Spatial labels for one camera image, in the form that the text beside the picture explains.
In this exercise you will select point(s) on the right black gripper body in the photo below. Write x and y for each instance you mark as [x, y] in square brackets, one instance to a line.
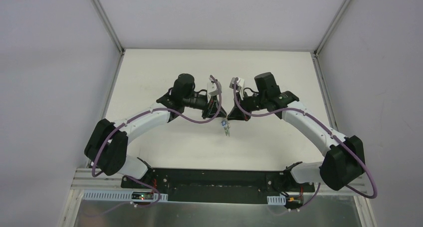
[242, 106]

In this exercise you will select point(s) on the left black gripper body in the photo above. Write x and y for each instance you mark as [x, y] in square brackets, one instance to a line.
[210, 107]

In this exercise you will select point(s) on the keyring with coloured key tags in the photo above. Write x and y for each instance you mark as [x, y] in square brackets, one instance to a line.
[226, 126]

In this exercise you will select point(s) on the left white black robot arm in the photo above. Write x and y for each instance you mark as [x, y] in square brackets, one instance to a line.
[108, 143]

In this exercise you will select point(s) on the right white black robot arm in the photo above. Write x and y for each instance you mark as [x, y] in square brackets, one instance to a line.
[343, 156]

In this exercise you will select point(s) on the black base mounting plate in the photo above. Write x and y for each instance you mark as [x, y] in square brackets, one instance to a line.
[223, 186]

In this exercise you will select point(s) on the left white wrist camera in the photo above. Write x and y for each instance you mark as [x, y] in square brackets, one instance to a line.
[213, 89]

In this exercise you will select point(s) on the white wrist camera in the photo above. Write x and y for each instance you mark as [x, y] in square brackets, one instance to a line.
[213, 89]
[239, 84]

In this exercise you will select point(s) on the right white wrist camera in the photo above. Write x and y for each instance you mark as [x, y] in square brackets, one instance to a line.
[239, 84]

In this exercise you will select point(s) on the right white cable duct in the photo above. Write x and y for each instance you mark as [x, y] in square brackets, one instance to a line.
[279, 200]

